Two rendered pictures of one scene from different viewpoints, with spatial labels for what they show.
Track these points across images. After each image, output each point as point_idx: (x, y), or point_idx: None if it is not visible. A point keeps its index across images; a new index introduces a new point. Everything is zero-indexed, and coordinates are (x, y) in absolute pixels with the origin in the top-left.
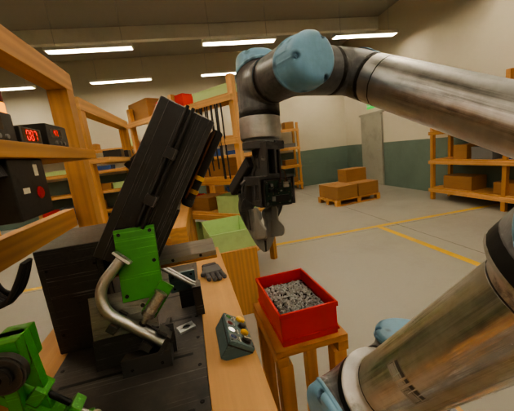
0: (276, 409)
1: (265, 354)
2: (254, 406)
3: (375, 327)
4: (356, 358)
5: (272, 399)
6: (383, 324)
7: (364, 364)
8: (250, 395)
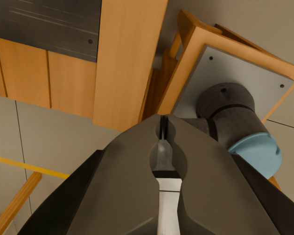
0: (157, 38)
1: None
2: (141, 22)
3: (236, 151)
4: (169, 185)
5: (160, 26)
6: (245, 155)
7: (163, 199)
8: (143, 5)
